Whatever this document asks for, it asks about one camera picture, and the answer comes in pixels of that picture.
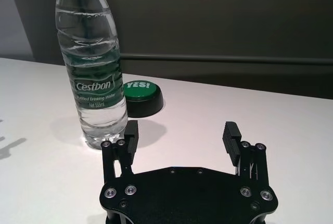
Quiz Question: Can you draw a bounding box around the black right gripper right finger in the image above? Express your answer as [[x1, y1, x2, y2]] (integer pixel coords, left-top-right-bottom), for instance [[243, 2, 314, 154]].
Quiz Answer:
[[222, 121, 269, 183]]

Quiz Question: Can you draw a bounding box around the green YES push button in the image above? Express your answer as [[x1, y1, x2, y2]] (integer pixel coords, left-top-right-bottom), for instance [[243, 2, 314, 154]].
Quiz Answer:
[[122, 80, 164, 118]]

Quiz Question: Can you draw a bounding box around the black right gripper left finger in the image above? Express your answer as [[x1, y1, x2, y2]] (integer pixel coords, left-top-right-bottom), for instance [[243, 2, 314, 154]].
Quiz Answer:
[[101, 120, 139, 182]]

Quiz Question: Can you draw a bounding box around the clear water bottle green label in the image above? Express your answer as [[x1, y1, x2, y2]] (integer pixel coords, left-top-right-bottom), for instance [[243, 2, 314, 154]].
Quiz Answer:
[[54, 0, 129, 150]]

